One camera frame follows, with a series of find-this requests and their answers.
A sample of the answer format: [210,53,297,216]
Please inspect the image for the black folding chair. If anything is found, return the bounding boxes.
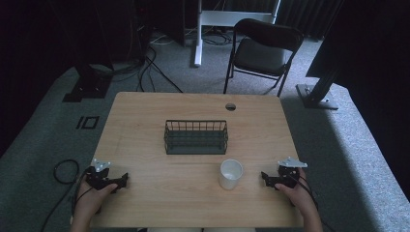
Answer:
[222,17,305,99]

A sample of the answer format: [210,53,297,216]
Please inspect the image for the person's left hand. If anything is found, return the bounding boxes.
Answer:
[74,179,119,217]

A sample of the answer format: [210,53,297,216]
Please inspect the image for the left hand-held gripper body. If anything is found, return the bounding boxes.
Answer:
[84,158,114,191]

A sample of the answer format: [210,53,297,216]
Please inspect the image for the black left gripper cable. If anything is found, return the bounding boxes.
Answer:
[40,159,95,232]

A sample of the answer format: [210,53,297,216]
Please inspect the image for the black floor cables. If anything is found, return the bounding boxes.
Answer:
[90,28,233,95]

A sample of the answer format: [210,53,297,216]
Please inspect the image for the black wire basket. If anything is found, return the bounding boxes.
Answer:
[162,119,229,156]

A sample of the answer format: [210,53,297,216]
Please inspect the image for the black metal stand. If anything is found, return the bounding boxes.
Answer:
[295,66,340,111]
[62,61,114,103]

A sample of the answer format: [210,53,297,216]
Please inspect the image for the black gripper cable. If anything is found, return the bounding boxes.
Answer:
[288,173,321,212]
[40,159,95,232]

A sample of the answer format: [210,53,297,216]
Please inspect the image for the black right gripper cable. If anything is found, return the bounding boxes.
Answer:
[288,173,321,212]

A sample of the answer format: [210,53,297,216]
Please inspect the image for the white cup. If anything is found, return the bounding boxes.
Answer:
[219,158,245,191]

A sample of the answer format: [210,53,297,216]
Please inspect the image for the person's right hand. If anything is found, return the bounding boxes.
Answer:
[274,167,316,220]

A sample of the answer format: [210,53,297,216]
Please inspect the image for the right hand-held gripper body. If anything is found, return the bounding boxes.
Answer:
[276,156,308,189]

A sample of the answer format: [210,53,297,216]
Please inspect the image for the white desk frame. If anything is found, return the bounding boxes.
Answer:
[192,0,282,69]

